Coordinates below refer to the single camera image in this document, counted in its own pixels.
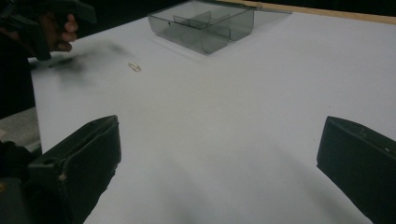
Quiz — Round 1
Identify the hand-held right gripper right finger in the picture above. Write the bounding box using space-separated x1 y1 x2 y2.
316 116 396 224

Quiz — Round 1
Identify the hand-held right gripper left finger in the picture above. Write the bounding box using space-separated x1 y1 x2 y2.
27 114 122 224

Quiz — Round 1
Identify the clear grey divided plastic box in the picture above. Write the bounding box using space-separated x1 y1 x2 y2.
147 0 256 56

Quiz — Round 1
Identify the wooden edge strip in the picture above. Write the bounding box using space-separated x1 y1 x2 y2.
214 0 396 26

